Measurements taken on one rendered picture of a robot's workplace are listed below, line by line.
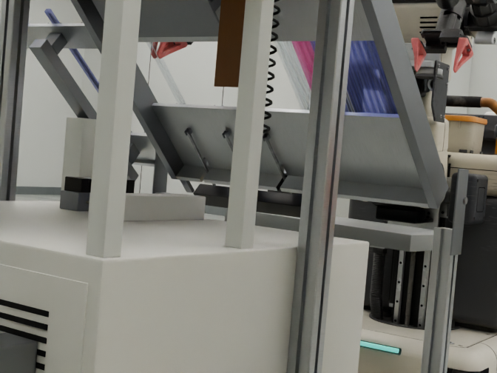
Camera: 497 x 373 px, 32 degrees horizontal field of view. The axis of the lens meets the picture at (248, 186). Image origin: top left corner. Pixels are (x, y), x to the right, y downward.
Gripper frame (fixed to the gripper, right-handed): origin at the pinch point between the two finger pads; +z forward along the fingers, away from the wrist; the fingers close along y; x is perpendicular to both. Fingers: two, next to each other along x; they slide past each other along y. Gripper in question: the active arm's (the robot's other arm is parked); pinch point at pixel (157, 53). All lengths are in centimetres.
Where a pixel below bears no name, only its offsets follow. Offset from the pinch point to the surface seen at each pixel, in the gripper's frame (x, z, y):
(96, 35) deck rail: -9.9, 4.9, -8.1
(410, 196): 32, 7, 54
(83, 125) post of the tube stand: 16.9, 7.7, -29.6
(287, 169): 30.2, 4.9, 23.3
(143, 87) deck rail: 8.3, 2.4, -7.9
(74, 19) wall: 431, -522, -747
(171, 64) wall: 482, -493, -590
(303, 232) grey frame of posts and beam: -5, 44, 61
